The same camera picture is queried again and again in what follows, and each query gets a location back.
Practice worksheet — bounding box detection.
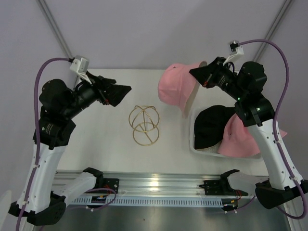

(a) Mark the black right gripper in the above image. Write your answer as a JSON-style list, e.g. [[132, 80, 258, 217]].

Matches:
[[189, 57, 246, 102]]

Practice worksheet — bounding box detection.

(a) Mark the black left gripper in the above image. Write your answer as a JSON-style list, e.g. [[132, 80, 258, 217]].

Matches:
[[64, 70, 132, 117]]

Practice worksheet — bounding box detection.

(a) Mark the pink bucket hat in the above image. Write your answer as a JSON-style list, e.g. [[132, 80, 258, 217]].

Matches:
[[218, 114, 288, 158], [158, 61, 207, 118]]

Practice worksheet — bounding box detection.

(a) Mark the black bucket hat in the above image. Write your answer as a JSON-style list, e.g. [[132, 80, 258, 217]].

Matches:
[[194, 105, 235, 150]]

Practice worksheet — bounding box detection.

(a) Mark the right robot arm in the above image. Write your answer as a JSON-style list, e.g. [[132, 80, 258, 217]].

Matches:
[[190, 57, 308, 209]]

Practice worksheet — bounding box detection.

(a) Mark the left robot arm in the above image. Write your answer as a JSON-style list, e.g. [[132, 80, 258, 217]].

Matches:
[[9, 75, 131, 226]]

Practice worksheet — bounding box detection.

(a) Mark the white plastic basket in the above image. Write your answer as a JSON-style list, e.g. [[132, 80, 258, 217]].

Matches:
[[189, 105, 262, 161]]

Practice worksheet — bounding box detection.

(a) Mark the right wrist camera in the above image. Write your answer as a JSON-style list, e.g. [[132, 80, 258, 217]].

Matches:
[[223, 40, 244, 64]]

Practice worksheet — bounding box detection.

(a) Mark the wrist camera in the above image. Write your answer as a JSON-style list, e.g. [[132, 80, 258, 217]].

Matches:
[[70, 56, 91, 83], [223, 40, 244, 64]]

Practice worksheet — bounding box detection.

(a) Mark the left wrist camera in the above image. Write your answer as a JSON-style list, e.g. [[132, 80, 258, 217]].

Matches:
[[70, 56, 91, 83]]

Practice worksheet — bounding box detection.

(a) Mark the gold wire hat stand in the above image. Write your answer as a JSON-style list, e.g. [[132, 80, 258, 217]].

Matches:
[[128, 105, 160, 147]]

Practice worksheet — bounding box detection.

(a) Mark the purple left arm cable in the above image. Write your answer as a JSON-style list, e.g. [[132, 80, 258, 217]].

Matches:
[[15, 57, 73, 231]]

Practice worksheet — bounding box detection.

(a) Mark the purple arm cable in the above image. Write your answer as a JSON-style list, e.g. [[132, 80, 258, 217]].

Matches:
[[15, 57, 73, 231], [237, 39, 308, 219]]

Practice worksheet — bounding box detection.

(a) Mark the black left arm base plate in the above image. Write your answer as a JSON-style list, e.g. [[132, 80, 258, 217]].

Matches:
[[102, 178, 120, 193]]

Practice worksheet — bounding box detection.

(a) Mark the right aluminium corner post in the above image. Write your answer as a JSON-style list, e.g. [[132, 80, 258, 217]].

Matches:
[[252, 0, 295, 62]]

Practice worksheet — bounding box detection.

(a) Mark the aluminium corner post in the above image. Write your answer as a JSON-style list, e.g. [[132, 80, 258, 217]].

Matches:
[[36, 0, 73, 58], [252, 0, 295, 62]]

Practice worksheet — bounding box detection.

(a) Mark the aluminium front rail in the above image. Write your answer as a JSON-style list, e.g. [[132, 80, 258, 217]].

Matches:
[[54, 170, 270, 197]]

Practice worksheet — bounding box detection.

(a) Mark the left aluminium corner post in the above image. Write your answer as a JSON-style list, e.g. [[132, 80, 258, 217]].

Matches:
[[36, 0, 73, 58]]

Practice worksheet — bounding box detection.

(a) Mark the white slotted cable duct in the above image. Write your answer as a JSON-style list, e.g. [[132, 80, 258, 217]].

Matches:
[[71, 196, 236, 208]]

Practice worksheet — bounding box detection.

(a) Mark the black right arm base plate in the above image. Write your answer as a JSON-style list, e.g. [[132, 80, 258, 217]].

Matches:
[[199, 179, 248, 196]]

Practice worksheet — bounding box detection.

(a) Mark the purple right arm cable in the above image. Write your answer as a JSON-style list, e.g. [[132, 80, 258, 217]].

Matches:
[[237, 39, 308, 219]]

